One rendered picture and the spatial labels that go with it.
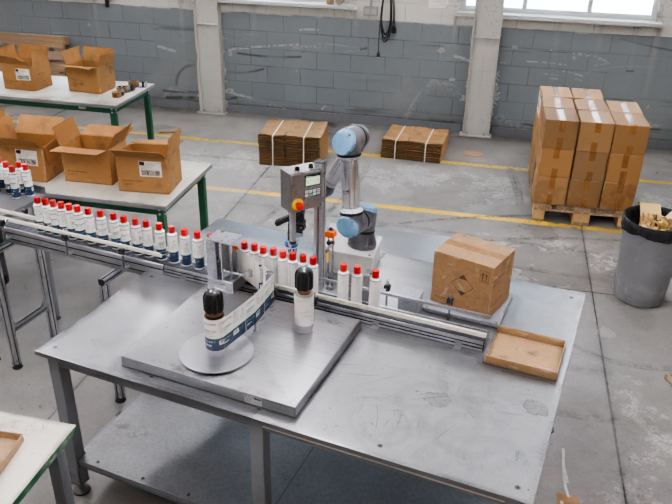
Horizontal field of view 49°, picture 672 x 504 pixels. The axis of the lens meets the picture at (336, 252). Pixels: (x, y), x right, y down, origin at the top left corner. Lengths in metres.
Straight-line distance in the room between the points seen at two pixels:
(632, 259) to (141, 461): 3.47
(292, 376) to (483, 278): 0.99
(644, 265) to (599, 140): 1.46
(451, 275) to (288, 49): 5.84
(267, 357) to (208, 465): 0.73
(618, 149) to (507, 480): 4.26
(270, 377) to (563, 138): 4.09
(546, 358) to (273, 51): 6.38
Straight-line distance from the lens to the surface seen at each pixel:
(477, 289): 3.43
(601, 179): 6.62
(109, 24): 9.77
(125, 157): 4.96
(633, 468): 4.20
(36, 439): 3.00
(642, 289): 5.51
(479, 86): 8.62
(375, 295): 3.36
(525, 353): 3.33
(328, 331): 3.25
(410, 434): 2.82
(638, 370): 4.92
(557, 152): 6.50
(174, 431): 3.81
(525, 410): 3.02
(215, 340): 3.06
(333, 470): 3.55
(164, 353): 3.18
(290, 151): 7.51
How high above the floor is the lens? 2.67
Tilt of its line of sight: 27 degrees down
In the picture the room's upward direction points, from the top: 1 degrees clockwise
